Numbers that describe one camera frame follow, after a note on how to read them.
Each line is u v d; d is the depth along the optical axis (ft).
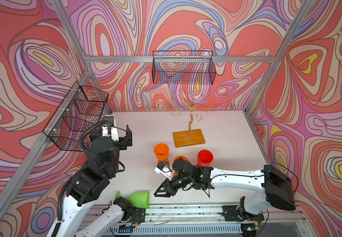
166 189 1.95
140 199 2.40
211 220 2.37
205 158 2.56
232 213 2.41
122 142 1.53
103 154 1.24
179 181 1.99
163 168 2.09
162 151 2.74
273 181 1.58
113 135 1.59
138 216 2.37
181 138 3.33
